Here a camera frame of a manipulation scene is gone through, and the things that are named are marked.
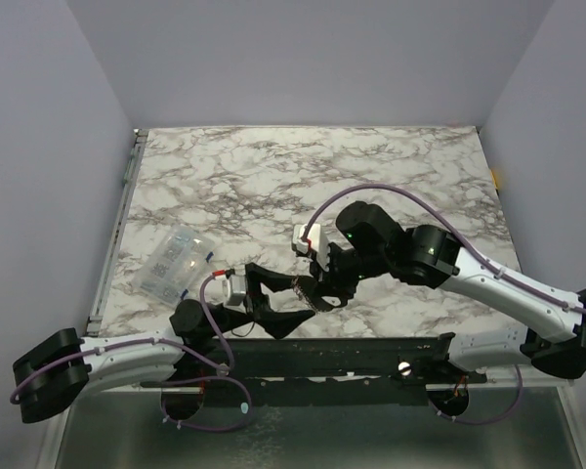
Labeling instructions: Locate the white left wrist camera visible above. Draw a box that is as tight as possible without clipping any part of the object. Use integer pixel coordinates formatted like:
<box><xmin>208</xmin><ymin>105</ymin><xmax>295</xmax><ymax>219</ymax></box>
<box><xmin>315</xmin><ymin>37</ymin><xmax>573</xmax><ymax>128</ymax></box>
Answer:
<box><xmin>222</xmin><ymin>269</ymin><xmax>247</xmax><ymax>307</ymax></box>

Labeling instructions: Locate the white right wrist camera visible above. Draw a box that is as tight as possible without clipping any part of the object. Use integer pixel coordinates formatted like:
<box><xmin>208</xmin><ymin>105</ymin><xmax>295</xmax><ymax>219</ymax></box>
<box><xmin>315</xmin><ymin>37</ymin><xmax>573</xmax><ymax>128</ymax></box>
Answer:
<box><xmin>291</xmin><ymin>224</ymin><xmax>329</xmax><ymax>272</ymax></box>

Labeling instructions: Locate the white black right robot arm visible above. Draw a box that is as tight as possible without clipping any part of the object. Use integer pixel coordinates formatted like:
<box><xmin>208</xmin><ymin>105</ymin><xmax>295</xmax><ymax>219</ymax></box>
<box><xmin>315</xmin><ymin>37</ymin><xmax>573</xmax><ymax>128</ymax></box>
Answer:
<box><xmin>292</xmin><ymin>201</ymin><xmax>586</xmax><ymax>382</ymax></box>

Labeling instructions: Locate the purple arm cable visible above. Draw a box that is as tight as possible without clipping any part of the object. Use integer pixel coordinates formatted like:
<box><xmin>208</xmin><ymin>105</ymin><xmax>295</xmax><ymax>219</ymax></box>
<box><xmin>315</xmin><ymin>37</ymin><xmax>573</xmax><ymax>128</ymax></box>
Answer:
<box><xmin>9</xmin><ymin>273</ymin><xmax>255</xmax><ymax>432</ymax></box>
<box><xmin>300</xmin><ymin>183</ymin><xmax>586</xmax><ymax>425</ymax></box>

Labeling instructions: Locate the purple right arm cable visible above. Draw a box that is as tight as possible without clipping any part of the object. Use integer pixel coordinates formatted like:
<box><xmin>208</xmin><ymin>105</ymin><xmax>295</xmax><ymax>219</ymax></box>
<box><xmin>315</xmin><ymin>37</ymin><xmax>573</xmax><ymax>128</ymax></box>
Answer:
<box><xmin>300</xmin><ymin>183</ymin><xmax>586</xmax><ymax>425</ymax></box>

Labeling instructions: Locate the wire keyring with keys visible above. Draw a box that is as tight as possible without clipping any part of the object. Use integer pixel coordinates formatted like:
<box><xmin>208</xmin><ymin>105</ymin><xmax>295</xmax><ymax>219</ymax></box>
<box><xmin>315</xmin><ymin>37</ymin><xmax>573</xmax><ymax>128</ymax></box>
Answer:
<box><xmin>291</xmin><ymin>276</ymin><xmax>321</xmax><ymax>313</ymax></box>

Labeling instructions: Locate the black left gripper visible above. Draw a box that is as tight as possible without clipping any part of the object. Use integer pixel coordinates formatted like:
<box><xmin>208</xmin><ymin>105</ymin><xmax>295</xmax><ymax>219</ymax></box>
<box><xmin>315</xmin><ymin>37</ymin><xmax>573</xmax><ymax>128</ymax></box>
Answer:
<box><xmin>207</xmin><ymin>264</ymin><xmax>314</xmax><ymax>338</ymax></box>

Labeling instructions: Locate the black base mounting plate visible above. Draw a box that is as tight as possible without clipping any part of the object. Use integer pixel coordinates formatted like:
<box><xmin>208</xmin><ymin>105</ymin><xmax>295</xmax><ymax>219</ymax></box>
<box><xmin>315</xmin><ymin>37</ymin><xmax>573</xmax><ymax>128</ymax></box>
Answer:
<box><xmin>80</xmin><ymin>334</ymin><xmax>499</xmax><ymax>407</ymax></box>

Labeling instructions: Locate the clear plastic compartment box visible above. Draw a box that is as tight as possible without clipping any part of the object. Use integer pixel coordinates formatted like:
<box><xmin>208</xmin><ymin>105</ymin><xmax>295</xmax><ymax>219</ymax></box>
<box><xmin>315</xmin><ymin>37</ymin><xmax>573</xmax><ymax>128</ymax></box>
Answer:
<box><xmin>131</xmin><ymin>225</ymin><xmax>215</xmax><ymax>308</ymax></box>

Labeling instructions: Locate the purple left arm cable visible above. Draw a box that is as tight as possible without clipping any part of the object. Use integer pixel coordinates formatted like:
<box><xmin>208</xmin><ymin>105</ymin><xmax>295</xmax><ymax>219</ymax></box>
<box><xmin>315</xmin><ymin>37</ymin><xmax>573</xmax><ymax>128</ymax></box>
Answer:
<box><xmin>9</xmin><ymin>273</ymin><xmax>255</xmax><ymax>432</ymax></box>

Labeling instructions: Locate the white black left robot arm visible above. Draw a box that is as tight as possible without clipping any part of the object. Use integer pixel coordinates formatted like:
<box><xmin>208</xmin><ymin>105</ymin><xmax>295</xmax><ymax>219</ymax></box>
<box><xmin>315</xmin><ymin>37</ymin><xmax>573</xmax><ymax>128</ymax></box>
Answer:
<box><xmin>9</xmin><ymin>264</ymin><xmax>318</xmax><ymax>423</ymax></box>

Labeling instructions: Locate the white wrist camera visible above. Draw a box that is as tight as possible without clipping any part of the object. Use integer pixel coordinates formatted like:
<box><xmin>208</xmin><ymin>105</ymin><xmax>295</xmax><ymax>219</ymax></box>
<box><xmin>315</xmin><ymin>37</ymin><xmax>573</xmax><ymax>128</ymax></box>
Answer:
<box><xmin>222</xmin><ymin>269</ymin><xmax>247</xmax><ymax>307</ymax></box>
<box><xmin>291</xmin><ymin>224</ymin><xmax>329</xmax><ymax>272</ymax></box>

